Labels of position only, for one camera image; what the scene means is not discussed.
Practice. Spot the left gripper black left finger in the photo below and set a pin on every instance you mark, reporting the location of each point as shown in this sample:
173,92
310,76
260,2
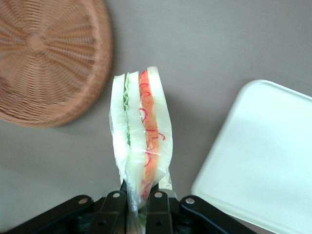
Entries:
104,217

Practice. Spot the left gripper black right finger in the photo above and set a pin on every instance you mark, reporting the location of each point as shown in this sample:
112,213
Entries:
161,214

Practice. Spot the triangle sandwich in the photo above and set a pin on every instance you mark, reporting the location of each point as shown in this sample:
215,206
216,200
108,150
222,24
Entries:
136,122

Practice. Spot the cream plastic tray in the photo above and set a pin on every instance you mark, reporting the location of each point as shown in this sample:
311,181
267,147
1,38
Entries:
258,151

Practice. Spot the brown round wicker basket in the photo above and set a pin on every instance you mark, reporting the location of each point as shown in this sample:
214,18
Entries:
44,61

